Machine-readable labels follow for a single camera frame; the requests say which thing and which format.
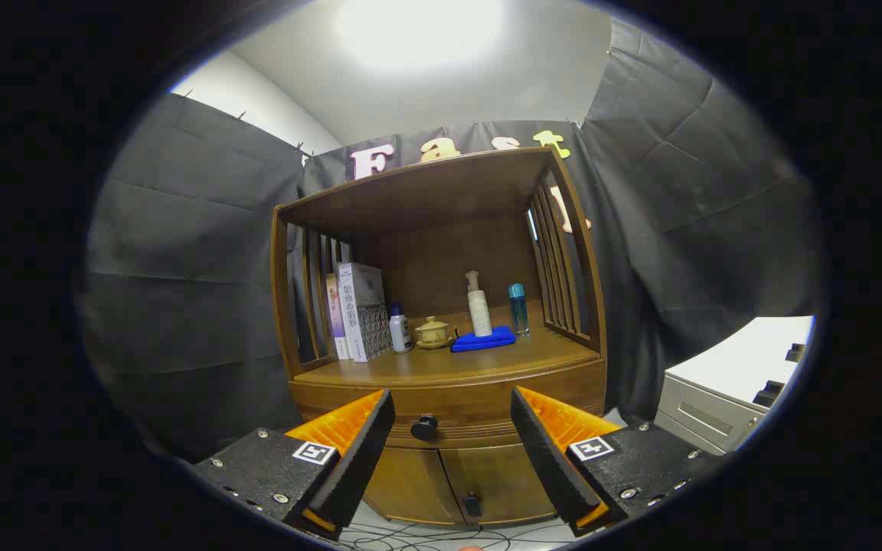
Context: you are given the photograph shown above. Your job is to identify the clear blue bottle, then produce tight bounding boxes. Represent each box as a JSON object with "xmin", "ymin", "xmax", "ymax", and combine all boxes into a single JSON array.
[{"xmin": 508, "ymin": 283, "xmax": 531, "ymax": 337}]

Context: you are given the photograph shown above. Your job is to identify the black floor cables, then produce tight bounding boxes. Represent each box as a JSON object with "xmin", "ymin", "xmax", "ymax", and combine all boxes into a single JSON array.
[{"xmin": 338, "ymin": 520, "xmax": 564, "ymax": 551}]

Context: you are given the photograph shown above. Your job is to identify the white bottle with blue cap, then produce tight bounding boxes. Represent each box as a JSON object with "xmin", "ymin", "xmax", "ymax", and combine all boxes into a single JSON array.
[{"xmin": 389, "ymin": 303, "xmax": 414, "ymax": 354}]

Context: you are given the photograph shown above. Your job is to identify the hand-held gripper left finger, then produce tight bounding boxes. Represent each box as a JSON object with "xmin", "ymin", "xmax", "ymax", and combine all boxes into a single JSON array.
[{"xmin": 194, "ymin": 388, "xmax": 396, "ymax": 541}]

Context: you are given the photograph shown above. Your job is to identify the yellow lidded teacup with saucer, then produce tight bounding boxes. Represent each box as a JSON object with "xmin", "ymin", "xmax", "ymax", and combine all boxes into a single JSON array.
[{"xmin": 415, "ymin": 315, "xmax": 453, "ymax": 350}]

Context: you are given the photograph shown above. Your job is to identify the wooden cabinet door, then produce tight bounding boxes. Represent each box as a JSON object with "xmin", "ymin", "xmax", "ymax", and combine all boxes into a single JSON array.
[
  {"xmin": 363, "ymin": 446, "xmax": 465, "ymax": 526},
  {"xmin": 439, "ymin": 442, "xmax": 557, "ymax": 526}
]

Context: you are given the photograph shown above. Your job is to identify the grey white filing cabinet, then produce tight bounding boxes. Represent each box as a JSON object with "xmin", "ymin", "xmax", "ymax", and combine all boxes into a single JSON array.
[{"xmin": 654, "ymin": 316, "xmax": 815, "ymax": 455}]

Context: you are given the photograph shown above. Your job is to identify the white patterned book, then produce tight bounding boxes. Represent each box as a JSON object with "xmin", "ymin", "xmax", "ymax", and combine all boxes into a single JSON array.
[{"xmin": 338, "ymin": 262, "xmax": 392, "ymax": 363}]

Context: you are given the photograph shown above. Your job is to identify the purple book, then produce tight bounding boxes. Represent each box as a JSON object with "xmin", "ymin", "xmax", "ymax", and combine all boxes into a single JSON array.
[{"xmin": 325, "ymin": 273, "xmax": 351, "ymax": 360}]

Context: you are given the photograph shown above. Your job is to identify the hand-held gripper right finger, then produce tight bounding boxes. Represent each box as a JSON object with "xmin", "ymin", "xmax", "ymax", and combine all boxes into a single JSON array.
[{"xmin": 511, "ymin": 386, "xmax": 721, "ymax": 536}]

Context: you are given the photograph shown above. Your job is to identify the brown wooden cabinet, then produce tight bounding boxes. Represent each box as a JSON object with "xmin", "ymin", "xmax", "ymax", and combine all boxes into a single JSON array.
[{"xmin": 270, "ymin": 147, "xmax": 609, "ymax": 527}]

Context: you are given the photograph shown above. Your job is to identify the wooden drawer with black knob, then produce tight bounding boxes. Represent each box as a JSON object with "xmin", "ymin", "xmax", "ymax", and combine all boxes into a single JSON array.
[{"xmin": 290, "ymin": 358, "xmax": 608, "ymax": 451}]

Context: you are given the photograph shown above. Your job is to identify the blue folded cloth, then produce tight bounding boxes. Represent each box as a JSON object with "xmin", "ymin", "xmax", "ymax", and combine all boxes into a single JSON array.
[{"xmin": 450, "ymin": 325, "xmax": 518, "ymax": 354}]

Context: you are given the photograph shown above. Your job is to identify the white pump bottle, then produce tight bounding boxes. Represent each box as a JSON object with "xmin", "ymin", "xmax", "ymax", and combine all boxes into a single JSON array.
[{"xmin": 465, "ymin": 270, "xmax": 494, "ymax": 338}]

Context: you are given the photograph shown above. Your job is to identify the wooden countertop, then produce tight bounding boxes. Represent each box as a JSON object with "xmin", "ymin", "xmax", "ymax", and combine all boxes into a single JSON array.
[{"xmin": 293, "ymin": 302, "xmax": 603, "ymax": 387}]

